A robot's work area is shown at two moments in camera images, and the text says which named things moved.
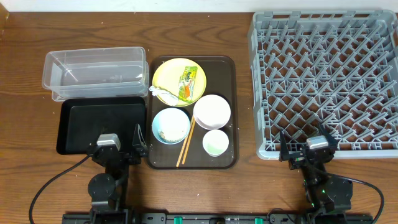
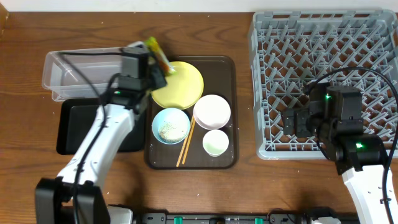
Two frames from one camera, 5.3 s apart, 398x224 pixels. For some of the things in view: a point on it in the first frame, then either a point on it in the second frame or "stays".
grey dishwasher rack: [336, 68] stays
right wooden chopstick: [191, 134] stays
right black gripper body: [297, 160] to [307, 126]
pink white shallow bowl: [211, 111] stays
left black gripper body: [128, 162] to [155, 78]
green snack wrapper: [186, 83] to [152, 43]
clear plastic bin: [97, 73] stays
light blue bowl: [170, 126] stays
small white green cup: [215, 142] stays
